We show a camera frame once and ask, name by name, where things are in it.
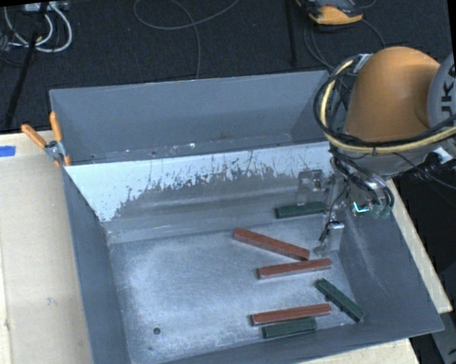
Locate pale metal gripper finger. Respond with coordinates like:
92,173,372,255
291,168,331,208
308,219,349,259

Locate dark green flat block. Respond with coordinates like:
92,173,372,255
273,200,328,220
260,317,319,340
314,273,367,328

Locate red-brown flat block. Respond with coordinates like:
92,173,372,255
255,257,335,281
230,218,313,270
249,302,334,327

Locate grey metal bin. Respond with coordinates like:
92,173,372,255
47,45,450,364

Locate pale flat board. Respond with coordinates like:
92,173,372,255
0,149,95,364

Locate black cylinder on white bracket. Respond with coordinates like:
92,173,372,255
413,145,456,178

